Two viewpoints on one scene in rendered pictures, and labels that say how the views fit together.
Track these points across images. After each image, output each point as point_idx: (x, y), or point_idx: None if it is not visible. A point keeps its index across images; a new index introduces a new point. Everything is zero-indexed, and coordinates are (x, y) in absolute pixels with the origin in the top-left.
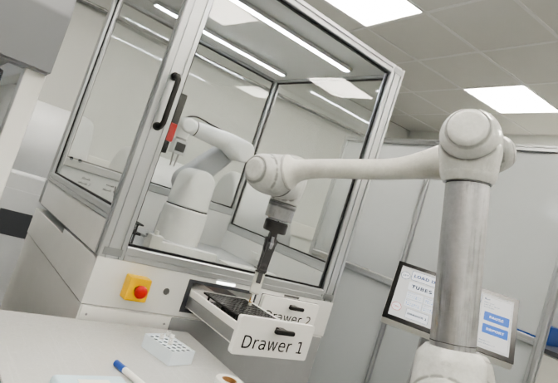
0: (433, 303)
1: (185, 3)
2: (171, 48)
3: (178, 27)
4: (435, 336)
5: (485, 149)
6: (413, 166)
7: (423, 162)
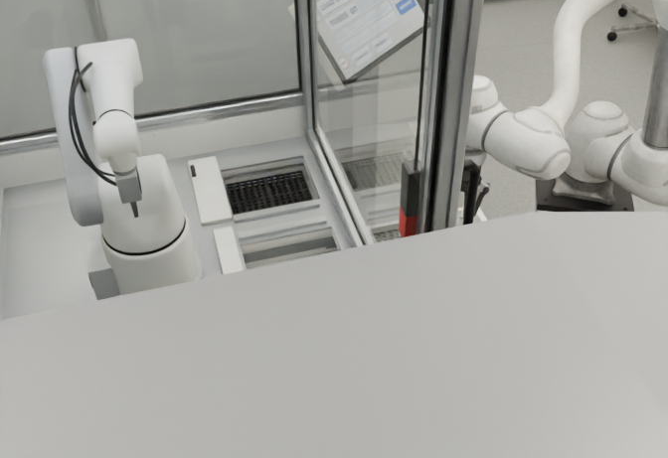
0: (661, 125)
1: (471, 59)
2: (465, 143)
3: (469, 106)
4: (667, 144)
5: None
6: (597, 9)
7: (607, 0)
